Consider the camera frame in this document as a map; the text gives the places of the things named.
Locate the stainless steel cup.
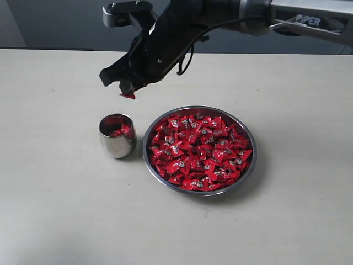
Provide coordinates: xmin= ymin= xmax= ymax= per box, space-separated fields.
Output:
xmin=99 ymin=113 xmax=137 ymax=159

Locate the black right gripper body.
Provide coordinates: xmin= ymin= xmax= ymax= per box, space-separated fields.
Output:
xmin=121 ymin=10 xmax=208 ymax=86

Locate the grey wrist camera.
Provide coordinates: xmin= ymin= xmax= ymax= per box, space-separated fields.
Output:
xmin=103 ymin=1 xmax=156 ymax=29

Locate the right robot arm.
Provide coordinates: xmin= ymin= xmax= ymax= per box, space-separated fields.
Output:
xmin=99 ymin=0 xmax=352 ymax=97

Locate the stainless steel bowl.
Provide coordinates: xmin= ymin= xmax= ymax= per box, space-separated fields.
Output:
xmin=142 ymin=106 xmax=257 ymax=197

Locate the black cable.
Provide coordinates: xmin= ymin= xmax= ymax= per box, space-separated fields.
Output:
xmin=176 ymin=16 xmax=271 ymax=76

